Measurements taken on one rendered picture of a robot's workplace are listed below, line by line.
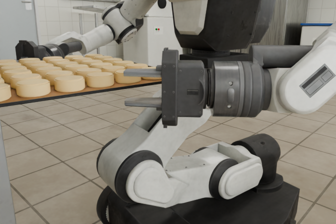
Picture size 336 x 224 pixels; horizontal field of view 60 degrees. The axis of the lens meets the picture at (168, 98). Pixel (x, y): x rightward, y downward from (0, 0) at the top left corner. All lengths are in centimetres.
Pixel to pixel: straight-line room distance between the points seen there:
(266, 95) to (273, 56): 6
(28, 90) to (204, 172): 63
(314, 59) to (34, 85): 41
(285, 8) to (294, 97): 433
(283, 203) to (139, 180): 60
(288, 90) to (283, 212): 74
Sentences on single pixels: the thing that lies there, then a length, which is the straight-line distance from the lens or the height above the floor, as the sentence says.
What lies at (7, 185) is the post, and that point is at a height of 58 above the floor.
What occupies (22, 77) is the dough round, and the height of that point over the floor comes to 70.
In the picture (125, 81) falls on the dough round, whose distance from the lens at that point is 55.
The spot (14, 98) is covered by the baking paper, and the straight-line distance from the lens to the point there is 50.
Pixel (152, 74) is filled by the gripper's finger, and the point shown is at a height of 72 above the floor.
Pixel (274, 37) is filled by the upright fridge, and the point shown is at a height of 56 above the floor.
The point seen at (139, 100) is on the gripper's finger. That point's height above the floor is 67.
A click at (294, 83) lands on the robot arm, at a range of 43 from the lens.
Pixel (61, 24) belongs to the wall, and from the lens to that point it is 472.
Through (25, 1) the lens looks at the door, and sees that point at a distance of 451.
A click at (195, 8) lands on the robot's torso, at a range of 82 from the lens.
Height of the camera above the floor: 79
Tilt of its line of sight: 15 degrees down
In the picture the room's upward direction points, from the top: straight up
